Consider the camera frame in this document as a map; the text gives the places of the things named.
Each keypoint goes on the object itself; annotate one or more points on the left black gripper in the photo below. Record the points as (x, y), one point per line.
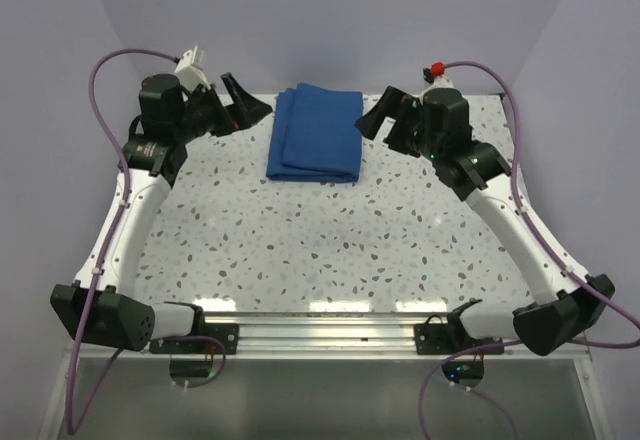
(244, 112)

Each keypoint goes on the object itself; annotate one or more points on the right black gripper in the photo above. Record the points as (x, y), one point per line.
(369, 123)

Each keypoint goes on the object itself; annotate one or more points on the blue surgical cloth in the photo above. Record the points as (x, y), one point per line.
(314, 138)

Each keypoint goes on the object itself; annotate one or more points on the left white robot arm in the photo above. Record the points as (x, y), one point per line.
(98, 307)

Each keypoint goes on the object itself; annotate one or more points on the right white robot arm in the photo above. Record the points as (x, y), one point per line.
(436, 126)

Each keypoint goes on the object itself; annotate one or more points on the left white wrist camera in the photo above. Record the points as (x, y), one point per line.
(190, 69)

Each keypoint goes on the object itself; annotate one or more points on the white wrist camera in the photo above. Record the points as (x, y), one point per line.
(435, 77)
(190, 69)

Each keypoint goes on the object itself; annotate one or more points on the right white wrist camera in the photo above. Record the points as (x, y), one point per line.
(435, 77)

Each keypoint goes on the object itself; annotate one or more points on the aluminium front rail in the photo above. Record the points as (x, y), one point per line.
(346, 335)

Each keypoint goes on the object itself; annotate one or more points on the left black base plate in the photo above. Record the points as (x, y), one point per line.
(207, 339)

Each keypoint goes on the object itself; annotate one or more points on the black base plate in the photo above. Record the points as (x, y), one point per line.
(207, 339)
(436, 336)

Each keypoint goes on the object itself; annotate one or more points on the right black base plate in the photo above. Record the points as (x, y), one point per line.
(436, 336)

